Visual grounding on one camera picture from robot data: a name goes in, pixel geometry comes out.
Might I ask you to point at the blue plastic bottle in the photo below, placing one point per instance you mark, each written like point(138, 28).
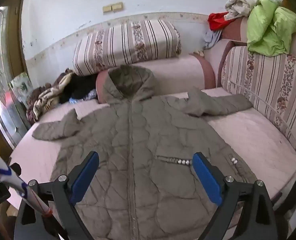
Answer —
point(73, 101)

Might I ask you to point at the green printed poster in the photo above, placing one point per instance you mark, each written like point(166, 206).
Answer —
point(20, 87)

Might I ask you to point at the glass panel door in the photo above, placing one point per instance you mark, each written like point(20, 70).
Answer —
point(3, 80)

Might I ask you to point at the blue grey cloth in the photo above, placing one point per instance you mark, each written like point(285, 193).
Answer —
point(212, 40)

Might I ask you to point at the black cloth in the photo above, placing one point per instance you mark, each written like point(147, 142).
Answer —
point(80, 87)

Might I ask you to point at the white striped stick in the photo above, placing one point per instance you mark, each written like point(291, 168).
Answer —
point(13, 177)

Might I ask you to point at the brown patterned blanket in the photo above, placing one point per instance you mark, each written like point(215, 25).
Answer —
point(48, 95)

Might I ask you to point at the pink sofa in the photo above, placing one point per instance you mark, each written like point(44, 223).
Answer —
point(250, 135)

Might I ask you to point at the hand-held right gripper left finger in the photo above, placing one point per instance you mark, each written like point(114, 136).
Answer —
point(85, 180)

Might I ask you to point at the red cloth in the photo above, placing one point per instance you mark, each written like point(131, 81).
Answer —
point(217, 21)

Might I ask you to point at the striped floral bolster cushion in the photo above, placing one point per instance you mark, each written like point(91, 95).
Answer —
point(128, 45)

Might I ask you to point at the white crumpled cloth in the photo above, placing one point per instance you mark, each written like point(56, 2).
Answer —
point(239, 5)

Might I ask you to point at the beige wall switch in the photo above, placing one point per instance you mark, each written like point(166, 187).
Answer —
point(107, 9)
point(117, 6)

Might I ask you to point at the striped floral back cushion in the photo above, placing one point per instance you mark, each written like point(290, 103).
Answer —
point(267, 80)

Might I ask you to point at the green quilt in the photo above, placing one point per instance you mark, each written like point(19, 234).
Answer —
point(270, 27)

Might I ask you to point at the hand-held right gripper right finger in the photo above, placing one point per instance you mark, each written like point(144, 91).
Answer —
point(207, 180)

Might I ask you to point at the olive quilted hooded jacket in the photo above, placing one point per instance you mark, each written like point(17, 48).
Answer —
point(138, 135)

